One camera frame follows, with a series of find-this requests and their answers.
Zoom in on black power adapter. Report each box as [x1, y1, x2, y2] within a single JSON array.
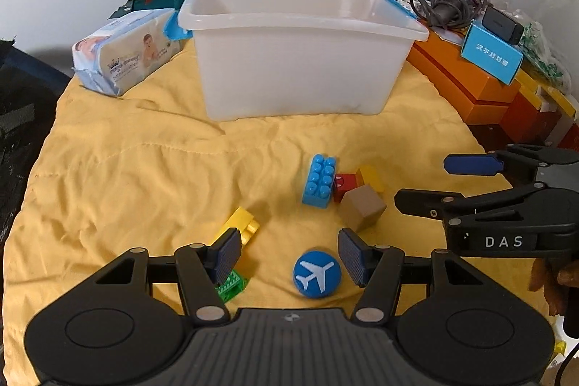
[[482, 6, 524, 46]]

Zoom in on light blue brick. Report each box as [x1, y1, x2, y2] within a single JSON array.
[[301, 154, 337, 209]]

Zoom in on yellow wooden block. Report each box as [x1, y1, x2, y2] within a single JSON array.
[[355, 165, 385, 194]]

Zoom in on brown wooden cube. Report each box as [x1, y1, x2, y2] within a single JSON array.
[[339, 185, 386, 232]]

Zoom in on small green brick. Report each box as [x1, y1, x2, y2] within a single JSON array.
[[216, 270, 248, 303]]

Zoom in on baby wipes pack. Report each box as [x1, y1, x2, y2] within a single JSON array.
[[72, 9, 181, 96]]

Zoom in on yellow duplo brick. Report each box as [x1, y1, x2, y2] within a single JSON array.
[[213, 207, 260, 249]]

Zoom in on blue round airplane disc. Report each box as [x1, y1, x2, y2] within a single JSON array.
[[292, 250, 342, 299]]

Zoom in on orange box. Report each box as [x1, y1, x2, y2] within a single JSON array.
[[405, 30, 579, 152]]

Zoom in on dark blue bag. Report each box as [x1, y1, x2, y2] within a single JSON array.
[[1, 40, 71, 242]]

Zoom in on small red brick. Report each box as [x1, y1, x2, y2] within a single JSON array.
[[333, 173, 359, 203]]

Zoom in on white plastic bin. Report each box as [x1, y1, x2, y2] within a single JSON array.
[[178, 0, 429, 120]]

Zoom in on yellow quilted cloth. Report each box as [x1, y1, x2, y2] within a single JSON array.
[[2, 42, 507, 385]]

